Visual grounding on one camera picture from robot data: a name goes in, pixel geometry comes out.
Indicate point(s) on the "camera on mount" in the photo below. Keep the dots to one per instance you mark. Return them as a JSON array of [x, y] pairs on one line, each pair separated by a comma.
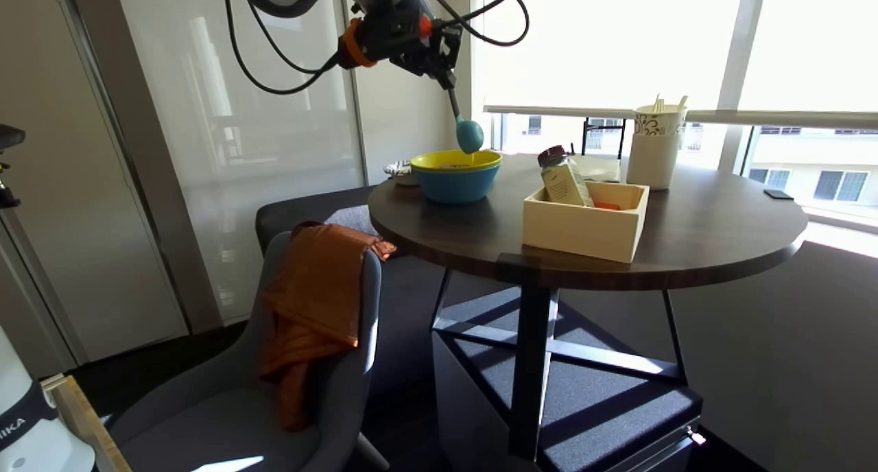
[[8, 139]]

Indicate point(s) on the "wooden box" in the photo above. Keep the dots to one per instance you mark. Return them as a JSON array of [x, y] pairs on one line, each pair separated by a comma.
[[583, 232]]

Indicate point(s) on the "orange cloth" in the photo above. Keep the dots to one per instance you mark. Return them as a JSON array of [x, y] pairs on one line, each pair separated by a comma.
[[312, 300]]

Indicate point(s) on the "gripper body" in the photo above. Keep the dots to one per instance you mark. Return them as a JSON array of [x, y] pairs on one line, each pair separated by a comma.
[[405, 33]]

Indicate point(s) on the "blue serving spoon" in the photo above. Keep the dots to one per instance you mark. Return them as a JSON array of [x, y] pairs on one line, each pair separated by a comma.
[[470, 134]]

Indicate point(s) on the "white napkin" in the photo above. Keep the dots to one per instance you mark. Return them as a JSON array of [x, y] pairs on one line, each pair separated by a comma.
[[598, 169]]

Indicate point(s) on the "bundle of stir sticks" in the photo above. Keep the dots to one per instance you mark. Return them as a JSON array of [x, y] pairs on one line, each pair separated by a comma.
[[660, 104]]

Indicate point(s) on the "grey armchair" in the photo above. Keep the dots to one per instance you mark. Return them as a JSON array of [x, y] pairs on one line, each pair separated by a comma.
[[226, 417]]

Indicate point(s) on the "small white plate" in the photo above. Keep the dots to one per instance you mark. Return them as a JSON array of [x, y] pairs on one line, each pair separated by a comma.
[[401, 173]]

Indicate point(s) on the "black metal frame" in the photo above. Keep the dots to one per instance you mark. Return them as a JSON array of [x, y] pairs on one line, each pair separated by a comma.
[[603, 122]]

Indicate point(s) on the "window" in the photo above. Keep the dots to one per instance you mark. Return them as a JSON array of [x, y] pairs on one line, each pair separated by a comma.
[[789, 46]]

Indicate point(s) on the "patterned paper cup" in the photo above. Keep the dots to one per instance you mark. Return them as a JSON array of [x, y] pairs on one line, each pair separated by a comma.
[[655, 153]]

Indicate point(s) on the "grey cushion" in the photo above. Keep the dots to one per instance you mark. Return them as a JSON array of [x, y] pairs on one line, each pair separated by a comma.
[[353, 219]]

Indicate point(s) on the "jar with dark red lid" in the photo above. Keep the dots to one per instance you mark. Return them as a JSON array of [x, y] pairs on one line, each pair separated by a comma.
[[564, 180]]

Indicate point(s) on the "small black flat object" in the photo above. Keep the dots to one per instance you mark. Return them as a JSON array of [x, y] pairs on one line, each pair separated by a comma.
[[778, 194]]

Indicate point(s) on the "small orange packet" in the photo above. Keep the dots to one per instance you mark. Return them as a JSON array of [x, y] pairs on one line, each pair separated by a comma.
[[607, 206]]

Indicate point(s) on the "blue bowl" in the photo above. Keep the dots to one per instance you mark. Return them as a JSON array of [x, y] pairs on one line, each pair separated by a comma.
[[456, 187]]

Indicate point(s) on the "yellow plate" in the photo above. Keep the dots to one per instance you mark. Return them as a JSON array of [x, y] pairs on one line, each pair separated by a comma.
[[455, 160]]

